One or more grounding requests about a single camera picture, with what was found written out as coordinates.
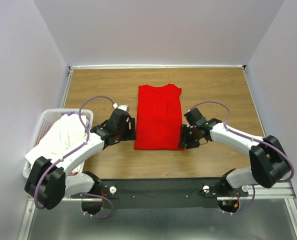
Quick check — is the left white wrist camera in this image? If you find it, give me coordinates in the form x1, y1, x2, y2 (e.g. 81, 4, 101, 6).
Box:
112, 103, 129, 112

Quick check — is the red t shirt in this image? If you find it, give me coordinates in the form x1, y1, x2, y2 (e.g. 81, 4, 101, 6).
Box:
134, 83, 184, 151

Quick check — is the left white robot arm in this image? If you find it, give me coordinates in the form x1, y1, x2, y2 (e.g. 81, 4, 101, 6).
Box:
24, 104, 136, 210

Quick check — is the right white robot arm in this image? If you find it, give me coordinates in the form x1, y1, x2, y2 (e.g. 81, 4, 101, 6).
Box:
178, 108, 292, 196

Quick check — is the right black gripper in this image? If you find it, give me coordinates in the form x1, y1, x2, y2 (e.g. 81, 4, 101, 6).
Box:
177, 123, 200, 149

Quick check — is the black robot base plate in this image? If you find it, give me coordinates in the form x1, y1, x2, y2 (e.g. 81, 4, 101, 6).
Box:
73, 177, 249, 214

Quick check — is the white t shirt in basket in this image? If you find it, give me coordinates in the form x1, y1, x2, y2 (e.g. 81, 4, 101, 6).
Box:
24, 112, 91, 177

